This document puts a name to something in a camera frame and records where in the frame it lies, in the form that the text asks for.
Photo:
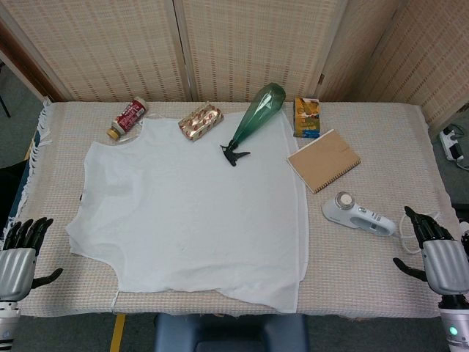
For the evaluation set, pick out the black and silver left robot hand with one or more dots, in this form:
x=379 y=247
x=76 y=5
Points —
x=16 y=271

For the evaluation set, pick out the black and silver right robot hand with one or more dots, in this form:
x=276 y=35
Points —
x=445 y=264

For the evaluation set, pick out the white handheld iron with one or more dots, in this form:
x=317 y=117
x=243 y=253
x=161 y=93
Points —
x=344 y=217

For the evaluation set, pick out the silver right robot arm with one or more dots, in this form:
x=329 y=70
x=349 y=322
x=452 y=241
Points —
x=454 y=322

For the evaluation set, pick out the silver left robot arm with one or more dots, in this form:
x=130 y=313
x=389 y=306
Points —
x=8 y=322

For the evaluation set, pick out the white cloth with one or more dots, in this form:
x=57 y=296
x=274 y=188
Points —
x=183 y=220

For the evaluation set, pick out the beige woven table cloth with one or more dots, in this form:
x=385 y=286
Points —
x=366 y=275

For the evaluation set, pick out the white power strip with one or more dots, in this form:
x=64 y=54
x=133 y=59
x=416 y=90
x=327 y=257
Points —
x=452 y=141

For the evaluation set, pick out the brown spiral notebook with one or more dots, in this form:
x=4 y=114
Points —
x=322 y=161

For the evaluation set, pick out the red label bottle yellow cap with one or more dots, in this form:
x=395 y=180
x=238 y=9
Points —
x=128 y=115

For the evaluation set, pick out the yellow and blue carton box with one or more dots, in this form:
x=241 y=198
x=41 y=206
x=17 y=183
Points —
x=308 y=117

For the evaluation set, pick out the woven folding screen panel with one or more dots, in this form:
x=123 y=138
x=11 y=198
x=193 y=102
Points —
x=362 y=47
x=253 y=44
x=102 y=47
x=439 y=55

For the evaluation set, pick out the dark blue padded seat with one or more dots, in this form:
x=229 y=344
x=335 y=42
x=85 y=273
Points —
x=231 y=333

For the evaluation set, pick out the red patterned wrapped box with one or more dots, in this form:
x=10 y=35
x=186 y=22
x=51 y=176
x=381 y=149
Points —
x=201 y=121

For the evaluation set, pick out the green spray bottle black trigger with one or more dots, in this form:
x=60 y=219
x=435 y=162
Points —
x=261 y=110

